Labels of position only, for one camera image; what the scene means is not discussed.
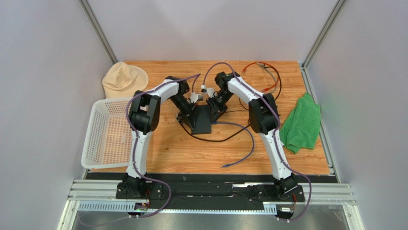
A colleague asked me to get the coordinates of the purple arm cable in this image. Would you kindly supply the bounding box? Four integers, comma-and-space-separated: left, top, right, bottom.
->
125, 73, 202, 219
202, 62, 312, 223

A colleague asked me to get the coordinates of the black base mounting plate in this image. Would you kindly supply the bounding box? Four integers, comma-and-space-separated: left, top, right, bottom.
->
86, 172, 339, 212

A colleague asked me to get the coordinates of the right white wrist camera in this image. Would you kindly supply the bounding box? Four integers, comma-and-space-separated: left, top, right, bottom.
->
201, 84, 215, 98

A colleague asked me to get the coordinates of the blue ethernet cable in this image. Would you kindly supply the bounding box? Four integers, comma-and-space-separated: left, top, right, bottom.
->
214, 121, 256, 168

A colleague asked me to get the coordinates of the beige bucket hat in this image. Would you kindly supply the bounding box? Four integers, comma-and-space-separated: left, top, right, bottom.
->
102, 62, 149, 99

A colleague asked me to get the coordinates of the aluminium front rail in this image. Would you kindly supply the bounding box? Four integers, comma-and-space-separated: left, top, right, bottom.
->
58, 180, 364, 230

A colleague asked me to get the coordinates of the white plastic basket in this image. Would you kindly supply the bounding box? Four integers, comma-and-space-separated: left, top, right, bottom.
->
81, 97, 132, 169

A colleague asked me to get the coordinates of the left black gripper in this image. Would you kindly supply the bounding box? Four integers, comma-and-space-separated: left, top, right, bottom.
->
170, 95, 198, 131

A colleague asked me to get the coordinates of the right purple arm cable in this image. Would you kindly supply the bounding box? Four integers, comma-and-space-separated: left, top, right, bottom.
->
202, 62, 312, 223

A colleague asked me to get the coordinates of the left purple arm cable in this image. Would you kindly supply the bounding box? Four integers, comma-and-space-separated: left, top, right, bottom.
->
125, 73, 202, 219

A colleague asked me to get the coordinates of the black network switch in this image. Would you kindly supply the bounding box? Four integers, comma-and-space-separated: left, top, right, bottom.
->
192, 105, 212, 135

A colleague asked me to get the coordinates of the grey ethernet cable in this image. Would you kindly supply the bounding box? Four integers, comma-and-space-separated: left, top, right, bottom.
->
257, 63, 279, 85

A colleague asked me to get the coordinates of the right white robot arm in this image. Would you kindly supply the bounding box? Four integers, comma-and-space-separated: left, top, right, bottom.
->
206, 72, 298, 199

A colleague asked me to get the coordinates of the black power cable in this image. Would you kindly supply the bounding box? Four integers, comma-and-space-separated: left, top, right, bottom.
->
176, 108, 252, 143

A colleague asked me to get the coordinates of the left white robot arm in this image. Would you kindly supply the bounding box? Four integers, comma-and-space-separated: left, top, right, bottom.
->
118, 76, 197, 198

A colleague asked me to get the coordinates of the green cloth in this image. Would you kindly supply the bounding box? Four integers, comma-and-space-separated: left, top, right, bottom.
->
280, 93, 321, 154

